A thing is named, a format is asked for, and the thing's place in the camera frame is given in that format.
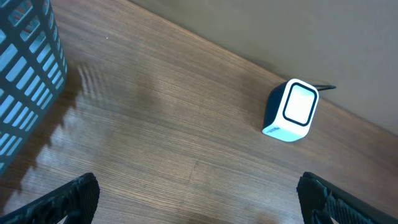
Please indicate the white barcode scanner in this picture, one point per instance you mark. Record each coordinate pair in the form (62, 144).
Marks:
(289, 110)

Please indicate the grey mesh shopping basket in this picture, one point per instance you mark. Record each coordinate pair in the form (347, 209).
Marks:
(33, 70)

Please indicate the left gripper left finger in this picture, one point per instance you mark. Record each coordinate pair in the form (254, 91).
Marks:
(74, 202)

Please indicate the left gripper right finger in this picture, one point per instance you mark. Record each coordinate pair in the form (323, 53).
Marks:
(323, 202)

